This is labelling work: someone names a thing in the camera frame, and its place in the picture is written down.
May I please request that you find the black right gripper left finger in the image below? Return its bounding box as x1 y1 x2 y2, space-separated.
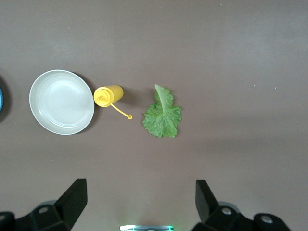
0 178 88 231

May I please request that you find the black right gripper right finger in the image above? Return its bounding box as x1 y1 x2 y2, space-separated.
190 179 292 231

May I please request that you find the green lettuce leaf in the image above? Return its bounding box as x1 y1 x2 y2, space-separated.
142 83 182 139

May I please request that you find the yellow squeeze bottle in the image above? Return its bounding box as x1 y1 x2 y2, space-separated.
93 84 133 121

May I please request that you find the cream round plate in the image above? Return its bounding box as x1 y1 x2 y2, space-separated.
29 69 95 136

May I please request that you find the blue round plate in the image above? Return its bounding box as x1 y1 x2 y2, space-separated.
0 80 4 116

